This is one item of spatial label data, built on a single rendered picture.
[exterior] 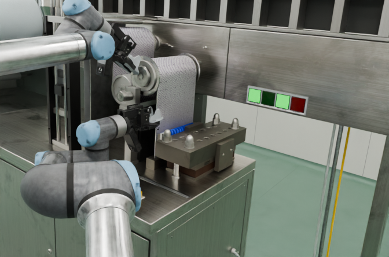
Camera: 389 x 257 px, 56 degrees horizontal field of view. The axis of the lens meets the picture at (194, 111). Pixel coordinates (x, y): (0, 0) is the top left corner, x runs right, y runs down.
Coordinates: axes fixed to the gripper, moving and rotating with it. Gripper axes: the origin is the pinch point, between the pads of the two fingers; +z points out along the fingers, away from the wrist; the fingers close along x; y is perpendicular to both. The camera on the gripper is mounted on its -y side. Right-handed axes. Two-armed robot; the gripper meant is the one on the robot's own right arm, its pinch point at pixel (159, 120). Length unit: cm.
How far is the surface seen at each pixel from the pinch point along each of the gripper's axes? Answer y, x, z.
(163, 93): 10.1, -0.3, 1.3
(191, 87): 10.4, -0.3, 19.1
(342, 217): -109, -38, 182
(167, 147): -6.9, -9.9, -6.4
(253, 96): 9.1, -23.8, 29.3
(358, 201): -109, -41, 219
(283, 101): 9.7, -36.5, 29.3
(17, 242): -65, 56, -29
